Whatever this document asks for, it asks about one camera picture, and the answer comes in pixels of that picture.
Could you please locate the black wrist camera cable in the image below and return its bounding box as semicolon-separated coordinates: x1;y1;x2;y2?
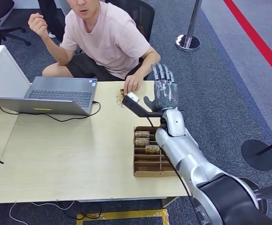
147;117;199;219

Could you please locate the white cabinet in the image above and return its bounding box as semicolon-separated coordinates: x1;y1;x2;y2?
0;45;31;99

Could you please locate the black stanchion post flat base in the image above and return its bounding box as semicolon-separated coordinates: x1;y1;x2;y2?
241;135;272;172

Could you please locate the black floor cable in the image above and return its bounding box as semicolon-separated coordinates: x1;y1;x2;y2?
66;202;103;221

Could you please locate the black mesh office chair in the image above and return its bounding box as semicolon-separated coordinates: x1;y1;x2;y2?
104;0;156;81

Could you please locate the person's left hand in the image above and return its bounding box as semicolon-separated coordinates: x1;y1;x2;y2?
124;74;144;95

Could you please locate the white floor cable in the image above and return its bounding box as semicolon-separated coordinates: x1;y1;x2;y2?
9;200;75;225

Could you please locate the grey open laptop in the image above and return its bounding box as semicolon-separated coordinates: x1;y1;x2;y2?
0;76;98;116

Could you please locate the yellow floor tape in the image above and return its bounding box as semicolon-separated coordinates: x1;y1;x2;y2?
76;209;170;225

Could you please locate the person's right hand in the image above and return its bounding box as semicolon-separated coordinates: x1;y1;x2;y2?
28;13;50;40

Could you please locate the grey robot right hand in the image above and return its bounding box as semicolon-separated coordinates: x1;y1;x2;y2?
144;63;179;112

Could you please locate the black wrist camera pale box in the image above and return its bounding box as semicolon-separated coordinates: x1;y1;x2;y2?
122;91;164;119

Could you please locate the brown cardboard card holder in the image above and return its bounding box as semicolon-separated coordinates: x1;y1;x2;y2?
133;125;178;178

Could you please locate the red floor tape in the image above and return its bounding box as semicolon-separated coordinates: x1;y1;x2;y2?
224;0;272;85

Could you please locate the person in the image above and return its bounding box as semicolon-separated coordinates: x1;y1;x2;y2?
37;0;67;42
28;0;162;96

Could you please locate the black laptop power cable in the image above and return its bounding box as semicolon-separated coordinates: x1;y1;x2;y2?
0;100;102;123

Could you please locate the stack of gold cards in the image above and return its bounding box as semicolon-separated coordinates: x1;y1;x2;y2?
116;89;128;108

